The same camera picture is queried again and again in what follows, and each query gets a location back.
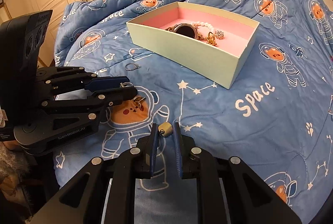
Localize thin silver ring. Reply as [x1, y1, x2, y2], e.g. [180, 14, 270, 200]
[125, 62, 141, 72]

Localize beige strap wristwatch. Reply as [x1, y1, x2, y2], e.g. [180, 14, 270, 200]
[165, 23, 198, 39]

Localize gold chain ornament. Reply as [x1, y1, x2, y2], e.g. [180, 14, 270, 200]
[206, 32, 217, 46]

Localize small crystal charm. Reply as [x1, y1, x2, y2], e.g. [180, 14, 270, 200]
[215, 30, 224, 40]

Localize white pearl bracelet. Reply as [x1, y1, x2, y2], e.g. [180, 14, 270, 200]
[194, 21, 215, 35]

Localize rose gold bangle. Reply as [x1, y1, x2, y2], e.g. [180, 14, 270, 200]
[196, 32, 207, 41]

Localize left hand gold nails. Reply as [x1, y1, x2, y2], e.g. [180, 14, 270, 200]
[3, 141, 21, 151]

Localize blue astronaut bear quilt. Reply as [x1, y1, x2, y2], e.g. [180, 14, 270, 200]
[54, 0, 332, 223]

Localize white box pink lining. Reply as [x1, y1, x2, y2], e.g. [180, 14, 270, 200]
[126, 2, 260, 89]

